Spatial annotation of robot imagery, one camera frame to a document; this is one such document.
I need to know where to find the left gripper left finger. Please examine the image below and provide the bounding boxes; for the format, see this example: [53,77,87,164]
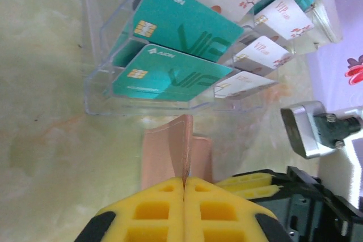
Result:
[75,176,185,242]

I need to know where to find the clear acrylic card display stand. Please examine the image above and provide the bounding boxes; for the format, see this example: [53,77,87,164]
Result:
[81,0,344,117]

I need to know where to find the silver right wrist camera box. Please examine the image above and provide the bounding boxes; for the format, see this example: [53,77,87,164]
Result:
[280,101,347,160]

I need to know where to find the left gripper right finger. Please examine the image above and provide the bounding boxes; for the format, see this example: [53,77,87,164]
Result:
[183,176,293,242]

